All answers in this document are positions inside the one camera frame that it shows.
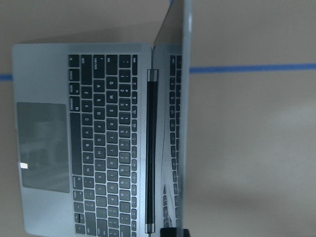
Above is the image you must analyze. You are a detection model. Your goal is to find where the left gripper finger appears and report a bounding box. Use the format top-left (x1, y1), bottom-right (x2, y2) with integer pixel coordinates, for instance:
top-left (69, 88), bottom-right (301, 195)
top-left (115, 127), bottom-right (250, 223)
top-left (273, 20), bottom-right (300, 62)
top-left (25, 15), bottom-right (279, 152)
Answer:
top-left (160, 228), bottom-right (191, 237)

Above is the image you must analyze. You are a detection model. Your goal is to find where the grey laptop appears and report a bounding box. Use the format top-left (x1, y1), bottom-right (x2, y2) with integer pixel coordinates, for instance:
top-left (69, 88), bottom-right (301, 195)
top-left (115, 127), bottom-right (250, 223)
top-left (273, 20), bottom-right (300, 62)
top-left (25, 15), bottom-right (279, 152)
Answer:
top-left (12, 0), bottom-right (192, 237)

